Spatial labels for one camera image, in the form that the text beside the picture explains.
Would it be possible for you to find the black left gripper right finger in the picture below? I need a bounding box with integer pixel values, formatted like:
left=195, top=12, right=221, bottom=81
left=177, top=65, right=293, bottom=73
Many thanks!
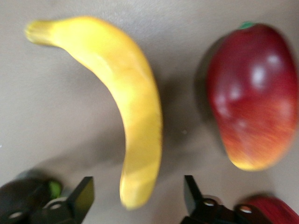
left=181, top=175, right=264, bottom=224

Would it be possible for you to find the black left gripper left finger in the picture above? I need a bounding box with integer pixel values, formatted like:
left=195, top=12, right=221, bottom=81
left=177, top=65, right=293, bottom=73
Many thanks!
left=30, top=176, right=95, bottom=224

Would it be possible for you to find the red yellow apple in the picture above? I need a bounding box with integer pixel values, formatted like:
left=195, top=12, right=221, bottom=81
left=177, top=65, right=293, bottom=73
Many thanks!
left=242, top=193, right=299, bottom=224

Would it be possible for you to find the yellow banana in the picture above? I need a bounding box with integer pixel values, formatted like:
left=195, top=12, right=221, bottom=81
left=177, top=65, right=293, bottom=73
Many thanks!
left=24, top=15, right=163, bottom=210

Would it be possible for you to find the dark purple eggplant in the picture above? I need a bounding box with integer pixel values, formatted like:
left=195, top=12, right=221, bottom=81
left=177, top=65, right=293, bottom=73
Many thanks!
left=0, top=171, right=63, bottom=224

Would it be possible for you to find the brown table cover sheet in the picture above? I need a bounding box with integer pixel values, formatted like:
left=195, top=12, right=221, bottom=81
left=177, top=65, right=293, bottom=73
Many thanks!
left=0, top=0, right=299, bottom=224

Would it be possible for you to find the red orange mango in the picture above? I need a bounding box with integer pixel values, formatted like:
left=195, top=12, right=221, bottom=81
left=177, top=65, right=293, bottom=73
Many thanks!
left=205, top=21, right=299, bottom=172

